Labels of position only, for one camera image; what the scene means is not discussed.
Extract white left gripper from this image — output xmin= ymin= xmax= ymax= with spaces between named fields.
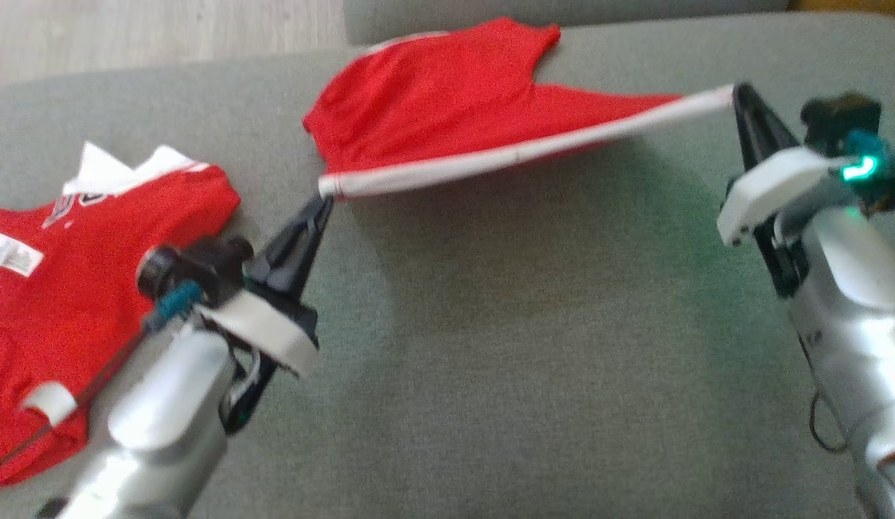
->
xmin=198 ymin=196 xmax=335 ymax=435

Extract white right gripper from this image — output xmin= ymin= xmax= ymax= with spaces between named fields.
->
xmin=717 ymin=83 xmax=852 ymax=298

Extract red jersey with white sleeves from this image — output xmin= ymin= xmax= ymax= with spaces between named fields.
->
xmin=0 ymin=142 xmax=242 ymax=491

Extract red shorts with white trim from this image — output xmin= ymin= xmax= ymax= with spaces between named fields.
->
xmin=303 ymin=18 xmax=736 ymax=199

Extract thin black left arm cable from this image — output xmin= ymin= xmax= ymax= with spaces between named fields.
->
xmin=0 ymin=317 xmax=156 ymax=478

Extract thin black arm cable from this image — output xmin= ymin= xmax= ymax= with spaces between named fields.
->
xmin=0 ymin=317 xmax=156 ymax=478
xmin=810 ymin=335 xmax=852 ymax=453

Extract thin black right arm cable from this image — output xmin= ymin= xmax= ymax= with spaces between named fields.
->
xmin=810 ymin=335 xmax=852 ymax=453

